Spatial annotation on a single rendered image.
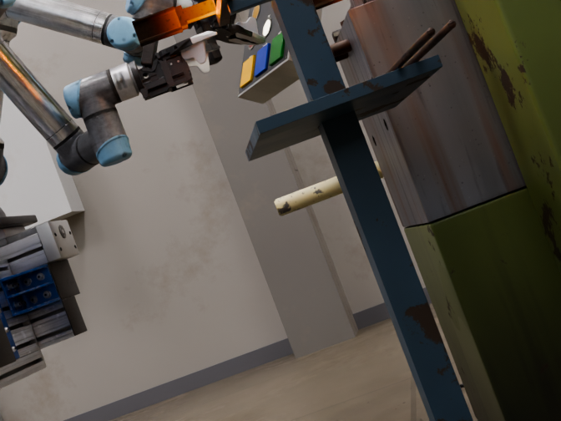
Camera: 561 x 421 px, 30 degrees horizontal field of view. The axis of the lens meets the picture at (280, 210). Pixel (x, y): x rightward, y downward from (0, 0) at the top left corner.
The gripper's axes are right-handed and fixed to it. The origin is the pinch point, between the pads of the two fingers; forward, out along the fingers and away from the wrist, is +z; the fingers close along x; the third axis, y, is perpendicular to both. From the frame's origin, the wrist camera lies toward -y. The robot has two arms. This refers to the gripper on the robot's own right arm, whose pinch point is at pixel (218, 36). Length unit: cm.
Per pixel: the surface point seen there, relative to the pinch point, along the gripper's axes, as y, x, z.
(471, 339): 77, 19, 25
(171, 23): 2.3, 36.4, -8.4
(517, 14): 24, 49, 47
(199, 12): 2.4, 37.1, -3.0
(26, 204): -16, -294, -108
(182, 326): 68, -307, -58
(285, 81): 7, -51, 14
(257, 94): 6, -63, 7
